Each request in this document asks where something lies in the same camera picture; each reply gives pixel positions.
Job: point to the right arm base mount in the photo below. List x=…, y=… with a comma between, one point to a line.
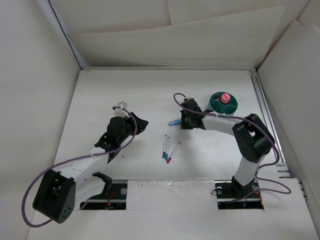
x=232, y=197

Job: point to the purple cap white marker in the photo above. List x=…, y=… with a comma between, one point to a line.
x=164, y=146

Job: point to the aluminium rail right side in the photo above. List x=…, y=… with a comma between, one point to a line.
x=281, y=166

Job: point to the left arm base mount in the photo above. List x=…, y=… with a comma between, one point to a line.
x=113, y=195

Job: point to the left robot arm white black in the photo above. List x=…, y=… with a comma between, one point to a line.
x=56, y=195

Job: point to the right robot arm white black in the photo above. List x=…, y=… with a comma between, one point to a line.
x=253, y=139

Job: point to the red cap white marker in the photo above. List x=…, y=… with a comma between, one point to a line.
x=170, y=157

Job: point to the blue cap white marker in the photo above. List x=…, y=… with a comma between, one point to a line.
x=167, y=146

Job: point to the blue translucent stapler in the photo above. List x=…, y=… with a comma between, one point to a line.
x=173, y=123

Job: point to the pink cap glue bottle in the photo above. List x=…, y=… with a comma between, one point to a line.
x=225, y=98

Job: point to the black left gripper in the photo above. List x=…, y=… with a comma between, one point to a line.
x=141, y=124

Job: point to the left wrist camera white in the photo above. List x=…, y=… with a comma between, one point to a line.
x=120, y=110

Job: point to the teal round divided container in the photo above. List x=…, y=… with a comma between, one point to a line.
x=215, y=105

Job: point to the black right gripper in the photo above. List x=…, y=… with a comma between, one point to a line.
x=184, y=125

